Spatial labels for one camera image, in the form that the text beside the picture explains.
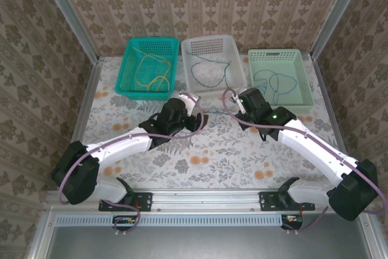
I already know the thin green cable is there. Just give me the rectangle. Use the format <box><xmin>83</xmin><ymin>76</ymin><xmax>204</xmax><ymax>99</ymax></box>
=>
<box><xmin>185</xmin><ymin>51</ymin><xmax>233</xmax><ymax>89</ymax></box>

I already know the white plastic basket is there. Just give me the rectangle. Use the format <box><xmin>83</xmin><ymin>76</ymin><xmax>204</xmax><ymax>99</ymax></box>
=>
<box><xmin>181</xmin><ymin>35</ymin><xmax>248</xmax><ymax>98</ymax></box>

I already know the floral patterned table cover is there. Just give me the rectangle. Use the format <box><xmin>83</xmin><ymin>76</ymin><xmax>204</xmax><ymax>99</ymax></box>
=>
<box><xmin>71</xmin><ymin>54</ymin><xmax>354</xmax><ymax>190</ymax></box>

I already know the light green plastic basket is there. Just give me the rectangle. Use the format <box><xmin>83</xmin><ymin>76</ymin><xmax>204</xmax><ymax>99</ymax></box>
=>
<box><xmin>247</xmin><ymin>49</ymin><xmax>315</xmax><ymax>107</ymax></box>

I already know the teal plastic basket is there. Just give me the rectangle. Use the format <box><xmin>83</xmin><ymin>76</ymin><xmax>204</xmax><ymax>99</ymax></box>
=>
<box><xmin>115</xmin><ymin>36</ymin><xmax>180</xmax><ymax>101</ymax></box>

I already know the grey metal panel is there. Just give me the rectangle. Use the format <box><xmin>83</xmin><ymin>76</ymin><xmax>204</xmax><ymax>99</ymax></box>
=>
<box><xmin>45</xmin><ymin>213</ymin><xmax>375</xmax><ymax>259</ymax></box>

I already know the right aluminium side rail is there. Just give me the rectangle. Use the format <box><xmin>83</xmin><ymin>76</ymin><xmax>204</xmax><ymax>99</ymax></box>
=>
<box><xmin>312</xmin><ymin>55</ymin><xmax>359</xmax><ymax>187</ymax></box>

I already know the aluminium side rail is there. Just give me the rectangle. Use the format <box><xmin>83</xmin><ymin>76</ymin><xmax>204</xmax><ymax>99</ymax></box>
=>
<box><xmin>312</xmin><ymin>55</ymin><xmax>359</xmax><ymax>187</ymax></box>
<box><xmin>57</xmin><ymin>57</ymin><xmax>102</xmax><ymax>192</ymax></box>

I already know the aluminium mounting rail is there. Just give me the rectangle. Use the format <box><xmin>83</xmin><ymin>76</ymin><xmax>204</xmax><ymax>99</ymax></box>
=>
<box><xmin>45</xmin><ymin>188</ymin><xmax>369</xmax><ymax>212</ymax></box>

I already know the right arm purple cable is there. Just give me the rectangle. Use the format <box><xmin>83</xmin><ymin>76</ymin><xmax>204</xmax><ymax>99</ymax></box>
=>
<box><xmin>222</xmin><ymin>88</ymin><xmax>388</xmax><ymax>233</ymax></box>

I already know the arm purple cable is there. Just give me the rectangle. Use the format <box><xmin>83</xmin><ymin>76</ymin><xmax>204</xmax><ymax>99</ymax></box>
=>
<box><xmin>222</xmin><ymin>88</ymin><xmax>388</xmax><ymax>233</ymax></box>
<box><xmin>58</xmin><ymin>92</ymin><xmax>204</xmax><ymax>233</ymax></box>

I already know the left aluminium side rail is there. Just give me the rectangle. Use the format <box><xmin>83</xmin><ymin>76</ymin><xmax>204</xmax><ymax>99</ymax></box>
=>
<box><xmin>57</xmin><ymin>57</ymin><xmax>102</xmax><ymax>192</ymax></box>

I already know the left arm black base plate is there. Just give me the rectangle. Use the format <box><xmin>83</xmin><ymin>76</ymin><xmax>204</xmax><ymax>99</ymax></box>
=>
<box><xmin>98</xmin><ymin>191</ymin><xmax>152</xmax><ymax>213</ymax></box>

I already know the grey slotted cable duct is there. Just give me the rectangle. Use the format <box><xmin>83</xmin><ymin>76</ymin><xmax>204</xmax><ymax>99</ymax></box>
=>
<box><xmin>56</xmin><ymin>214</ymin><xmax>284</xmax><ymax>227</ymax></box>

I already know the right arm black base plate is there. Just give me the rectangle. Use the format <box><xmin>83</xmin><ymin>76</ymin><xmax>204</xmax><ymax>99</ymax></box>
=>
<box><xmin>259</xmin><ymin>191</ymin><xmax>316</xmax><ymax>212</ymax></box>

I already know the right aluminium frame post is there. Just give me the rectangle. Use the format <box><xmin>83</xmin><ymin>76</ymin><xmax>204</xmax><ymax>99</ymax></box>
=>
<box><xmin>310</xmin><ymin>0</ymin><xmax>369</xmax><ymax>59</ymax></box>

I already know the aluminium frame post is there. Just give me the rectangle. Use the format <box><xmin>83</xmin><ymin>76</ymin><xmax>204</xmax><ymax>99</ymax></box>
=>
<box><xmin>35</xmin><ymin>0</ymin><xmax>101</xmax><ymax>63</ymax></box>
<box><xmin>310</xmin><ymin>0</ymin><xmax>369</xmax><ymax>59</ymax></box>

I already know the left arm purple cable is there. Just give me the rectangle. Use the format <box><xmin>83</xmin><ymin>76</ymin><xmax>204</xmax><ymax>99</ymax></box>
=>
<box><xmin>58</xmin><ymin>92</ymin><xmax>204</xmax><ymax>233</ymax></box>

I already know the left aluminium frame post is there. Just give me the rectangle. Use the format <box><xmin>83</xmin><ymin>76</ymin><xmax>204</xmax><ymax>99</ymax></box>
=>
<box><xmin>35</xmin><ymin>0</ymin><xmax>101</xmax><ymax>63</ymax></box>

